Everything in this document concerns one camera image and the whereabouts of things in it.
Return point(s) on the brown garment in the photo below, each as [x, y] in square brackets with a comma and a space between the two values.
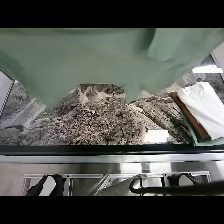
[188, 115]

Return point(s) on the green garment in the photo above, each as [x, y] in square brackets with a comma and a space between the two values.
[208, 142]

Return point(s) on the white garment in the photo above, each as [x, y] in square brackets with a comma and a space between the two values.
[206, 106]

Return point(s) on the green T-shirt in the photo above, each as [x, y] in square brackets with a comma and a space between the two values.
[83, 60]

